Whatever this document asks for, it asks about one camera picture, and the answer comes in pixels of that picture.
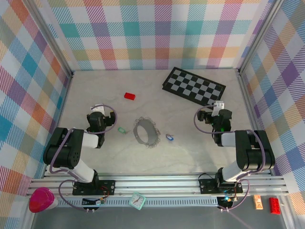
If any aluminium mounting rail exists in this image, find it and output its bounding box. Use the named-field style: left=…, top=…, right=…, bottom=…
left=26, top=173, right=290, bottom=198

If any slotted grey cable duct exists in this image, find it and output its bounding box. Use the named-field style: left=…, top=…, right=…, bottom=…
left=57, top=197, right=220, bottom=208

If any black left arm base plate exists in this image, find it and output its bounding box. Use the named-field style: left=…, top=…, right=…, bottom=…
left=72, top=179, right=116, bottom=197

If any small black circuit board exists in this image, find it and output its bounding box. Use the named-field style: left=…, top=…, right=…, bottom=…
left=218, top=196, right=234, bottom=208
left=82, top=197, right=106, bottom=206

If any black and grey chessboard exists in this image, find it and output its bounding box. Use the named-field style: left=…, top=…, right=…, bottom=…
left=162, top=67, right=226, bottom=112

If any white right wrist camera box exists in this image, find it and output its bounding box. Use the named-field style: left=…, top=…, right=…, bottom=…
left=213, top=100, right=226, bottom=117

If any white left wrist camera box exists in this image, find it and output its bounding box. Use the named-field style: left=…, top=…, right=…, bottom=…
left=91, top=104, right=105, bottom=115

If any grey keyring with small rings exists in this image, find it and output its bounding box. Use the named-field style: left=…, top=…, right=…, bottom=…
left=132, top=116, right=160, bottom=148

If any orange wooden block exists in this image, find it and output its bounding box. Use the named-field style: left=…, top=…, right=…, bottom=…
left=253, top=195, right=264, bottom=210

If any aluminium frame post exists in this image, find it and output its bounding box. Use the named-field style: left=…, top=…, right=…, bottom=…
left=237, top=0, right=285, bottom=76
left=23, top=0, right=74, bottom=78

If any pink plastic cup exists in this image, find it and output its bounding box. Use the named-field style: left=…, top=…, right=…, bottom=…
left=29, top=187, right=59, bottom=213

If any red toy brick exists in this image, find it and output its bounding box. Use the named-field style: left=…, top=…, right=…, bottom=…
left=269, top=197, right=282, bottom=215

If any teal square alarm clock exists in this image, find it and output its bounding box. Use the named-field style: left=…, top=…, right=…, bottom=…
left=128, top=191, right=146, bottom=210

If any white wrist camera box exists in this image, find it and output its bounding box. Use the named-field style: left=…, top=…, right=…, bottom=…
left=213, top=100, right=226, bottom=117
left=91, top=104, right=105, bottom=115

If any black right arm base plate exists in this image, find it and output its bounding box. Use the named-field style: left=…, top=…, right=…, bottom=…
left=199, top=177, right=244, bottom=194

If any aluminium side rail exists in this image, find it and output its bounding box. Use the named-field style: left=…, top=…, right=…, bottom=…
left=237, top=69, right=273, bottom=176
left=42, top=71, right=74, bottom=178

